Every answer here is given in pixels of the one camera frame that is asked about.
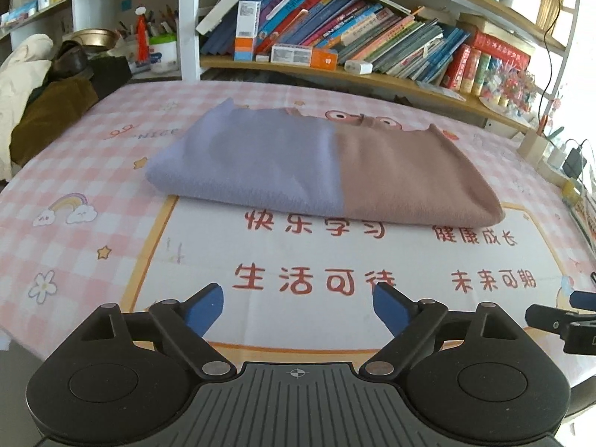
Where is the red white figurine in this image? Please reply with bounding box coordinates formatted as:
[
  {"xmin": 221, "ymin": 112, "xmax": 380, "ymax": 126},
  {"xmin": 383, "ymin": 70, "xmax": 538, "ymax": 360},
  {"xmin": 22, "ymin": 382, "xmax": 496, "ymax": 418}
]
[{"xmin": 135, "ymin": 6, "xmax": 149, "ymax": 63}]

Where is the brown and beige clothes pile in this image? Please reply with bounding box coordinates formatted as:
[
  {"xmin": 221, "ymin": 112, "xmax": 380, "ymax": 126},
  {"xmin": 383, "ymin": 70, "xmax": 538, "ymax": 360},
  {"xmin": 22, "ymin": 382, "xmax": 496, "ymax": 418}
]
[{"xmin": 1, "ymin": 34, "xmax": 132, "ymax": 182}]

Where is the white orange medicine box flat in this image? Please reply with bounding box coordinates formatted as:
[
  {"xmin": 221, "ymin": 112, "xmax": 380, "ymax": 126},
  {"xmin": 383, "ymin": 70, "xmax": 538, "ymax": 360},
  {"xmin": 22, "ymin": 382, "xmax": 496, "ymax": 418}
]
[{"xmin": 270, "ymin": 44, "xmax": 338, "ymax": 71}]

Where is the red thick dictionary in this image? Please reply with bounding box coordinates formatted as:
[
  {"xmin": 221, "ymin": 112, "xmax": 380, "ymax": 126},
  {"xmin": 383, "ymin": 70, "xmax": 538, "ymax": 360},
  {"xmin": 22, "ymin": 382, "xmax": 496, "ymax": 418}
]
[{"xmin": 440, "ymin": 38, "xmax": 481, "ymax": 92}]

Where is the gold metal bowl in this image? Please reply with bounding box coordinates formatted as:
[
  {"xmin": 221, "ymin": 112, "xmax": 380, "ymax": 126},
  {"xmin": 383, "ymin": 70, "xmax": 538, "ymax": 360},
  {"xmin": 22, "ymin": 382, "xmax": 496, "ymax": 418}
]
[{"xmin": 69, "ymin": 28, "xmax": 119, "ymax": 53}]

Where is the white orange medicine box upright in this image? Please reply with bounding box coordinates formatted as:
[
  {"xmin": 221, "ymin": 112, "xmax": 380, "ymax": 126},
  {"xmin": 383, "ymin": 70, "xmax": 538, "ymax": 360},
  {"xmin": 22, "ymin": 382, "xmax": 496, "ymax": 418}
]
[{"xmin": 233, "ymin": 0, "xmax": 261, "ymax": 61}]

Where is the stack of books at right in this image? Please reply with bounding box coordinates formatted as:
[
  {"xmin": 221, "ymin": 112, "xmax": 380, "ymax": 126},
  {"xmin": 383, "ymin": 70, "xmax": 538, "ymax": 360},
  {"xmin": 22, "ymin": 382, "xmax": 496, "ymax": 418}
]
[{"xmin": 571, "ymin": 194, "xmax": 596, "ymax": 251}]

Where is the small white charger block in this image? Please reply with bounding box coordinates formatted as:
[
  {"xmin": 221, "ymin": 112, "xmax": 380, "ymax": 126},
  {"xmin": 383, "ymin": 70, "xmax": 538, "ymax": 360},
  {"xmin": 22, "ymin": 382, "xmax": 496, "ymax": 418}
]
[{"xmin": 343, "ymin": 60, "xmax": 373, "ymax": 76}]

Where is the white power strip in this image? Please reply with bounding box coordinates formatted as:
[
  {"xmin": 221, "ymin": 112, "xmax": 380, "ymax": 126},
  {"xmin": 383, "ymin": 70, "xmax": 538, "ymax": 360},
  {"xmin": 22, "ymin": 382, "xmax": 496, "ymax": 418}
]
[{"xmin": 536, "ymin": 148, "xmax": 570, "ymax": 188}]

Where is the white jar green lid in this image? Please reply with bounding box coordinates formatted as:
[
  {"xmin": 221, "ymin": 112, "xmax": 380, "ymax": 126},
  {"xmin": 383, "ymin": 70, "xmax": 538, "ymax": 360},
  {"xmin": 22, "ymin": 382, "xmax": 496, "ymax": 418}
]
[{"xmin": 149, "ymin": 34, "xmax": 179, "ymax": 74}]

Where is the purple and pink knit sweater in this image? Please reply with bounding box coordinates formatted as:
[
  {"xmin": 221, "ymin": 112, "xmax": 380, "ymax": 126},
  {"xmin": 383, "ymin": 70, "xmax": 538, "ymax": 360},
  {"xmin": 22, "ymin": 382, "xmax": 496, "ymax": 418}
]
[{"xmin": 146, "ymin": 100, "xmax": 504, "ymax": 228}]

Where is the small yellow glass jar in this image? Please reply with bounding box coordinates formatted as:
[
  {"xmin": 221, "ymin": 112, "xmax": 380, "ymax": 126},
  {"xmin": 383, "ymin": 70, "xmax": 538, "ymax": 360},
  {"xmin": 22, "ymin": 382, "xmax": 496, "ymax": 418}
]
[{"xmin": 561, "ymin": 179, "xmax": 581, "ymax": 207}]

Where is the black power adapter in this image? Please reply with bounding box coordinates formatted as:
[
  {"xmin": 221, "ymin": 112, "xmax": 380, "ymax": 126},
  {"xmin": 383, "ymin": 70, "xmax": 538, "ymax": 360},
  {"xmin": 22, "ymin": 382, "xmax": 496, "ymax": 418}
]
[{"xmin": 563, "ymin": 148, "xmax": 587, "ymax": 179}]

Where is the pink checkered cartoon table mat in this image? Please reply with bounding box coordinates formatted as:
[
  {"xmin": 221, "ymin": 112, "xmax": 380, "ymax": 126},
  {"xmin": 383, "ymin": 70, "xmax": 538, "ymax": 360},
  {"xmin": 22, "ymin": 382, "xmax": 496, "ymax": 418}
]
[{"xmin": 1, "ymin": 81, "xmax": 595, "ymax": 364}]

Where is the wooden white bookshelf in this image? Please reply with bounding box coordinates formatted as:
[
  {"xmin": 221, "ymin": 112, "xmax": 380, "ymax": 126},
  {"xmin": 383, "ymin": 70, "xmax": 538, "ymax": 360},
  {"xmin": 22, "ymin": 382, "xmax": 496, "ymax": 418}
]
[{"xmin": 1, "ymin": 0, "xmax": 572, "ymax": 131}]

